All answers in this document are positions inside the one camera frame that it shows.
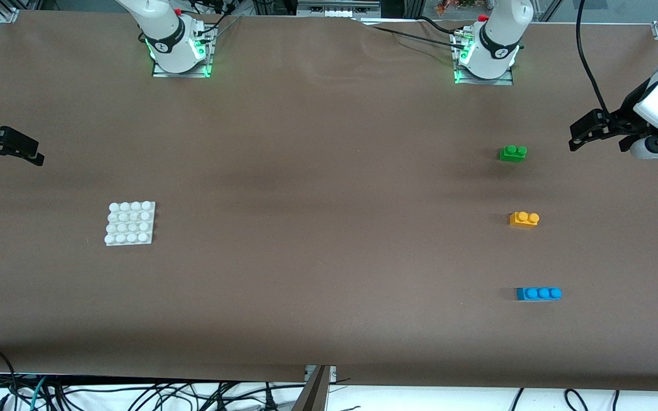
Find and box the yellow two-stud block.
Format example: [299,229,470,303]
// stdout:
[509,211,540,229]

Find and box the blue three-stud block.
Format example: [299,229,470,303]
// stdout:
[516,287,563,302]

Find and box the white studded base plate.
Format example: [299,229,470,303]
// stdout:
[104,201,157,247]

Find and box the orange object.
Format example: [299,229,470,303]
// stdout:
[435,0,478,15]

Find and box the brown table cover sheet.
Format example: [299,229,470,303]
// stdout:
[0,9,658,392]

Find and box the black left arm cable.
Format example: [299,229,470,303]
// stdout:
[576,0,612,118]

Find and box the grey metal equipment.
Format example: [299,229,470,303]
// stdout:
[296,0,381,18]

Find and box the aluminium frame post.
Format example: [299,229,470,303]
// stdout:
[292,365,336,411]

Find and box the teal cable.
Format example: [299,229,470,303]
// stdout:
[27,376,47,411]

